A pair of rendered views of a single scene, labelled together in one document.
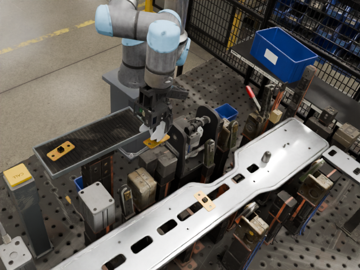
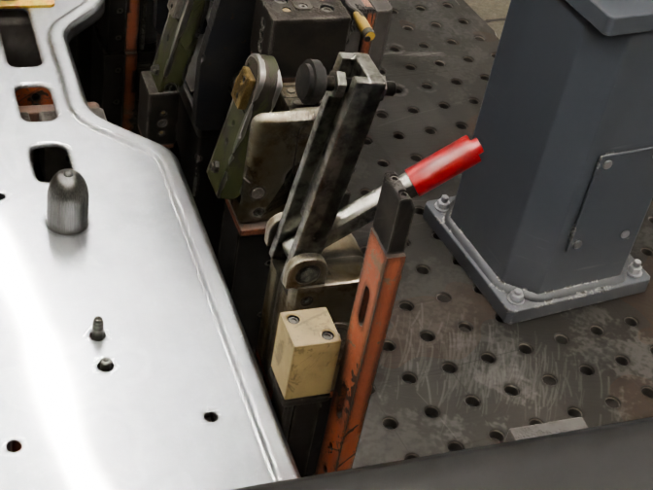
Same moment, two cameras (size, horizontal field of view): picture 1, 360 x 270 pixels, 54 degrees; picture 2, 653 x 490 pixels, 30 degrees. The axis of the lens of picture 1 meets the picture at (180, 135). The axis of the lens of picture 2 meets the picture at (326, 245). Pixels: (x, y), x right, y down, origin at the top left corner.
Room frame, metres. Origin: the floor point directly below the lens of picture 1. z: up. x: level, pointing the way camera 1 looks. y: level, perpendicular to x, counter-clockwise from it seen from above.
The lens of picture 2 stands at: (1.43, -0.95, 1.63)
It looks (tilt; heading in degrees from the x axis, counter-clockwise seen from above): 40 degrees down; 112
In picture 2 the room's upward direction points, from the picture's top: 11 degrees clockwise
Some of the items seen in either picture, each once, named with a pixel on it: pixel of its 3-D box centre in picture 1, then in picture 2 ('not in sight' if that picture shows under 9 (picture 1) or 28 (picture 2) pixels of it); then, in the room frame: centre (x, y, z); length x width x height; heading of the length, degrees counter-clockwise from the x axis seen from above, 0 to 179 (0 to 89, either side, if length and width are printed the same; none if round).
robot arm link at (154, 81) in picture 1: (159, 75); not in sight; (0.73, 0.08, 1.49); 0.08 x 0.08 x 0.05
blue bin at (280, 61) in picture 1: (282, 54); not in sight; (1.65, -0.45, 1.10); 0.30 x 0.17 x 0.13; 38
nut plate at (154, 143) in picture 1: (156, 138); not in sight; (0.74, 0.07, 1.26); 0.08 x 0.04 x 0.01; 144
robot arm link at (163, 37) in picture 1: (162, 46); not in sight; (0.74, 0.08, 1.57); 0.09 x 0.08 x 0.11; 3
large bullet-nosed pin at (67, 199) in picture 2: (266, 156); (67, 204); (0.98, -0.36, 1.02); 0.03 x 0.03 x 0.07
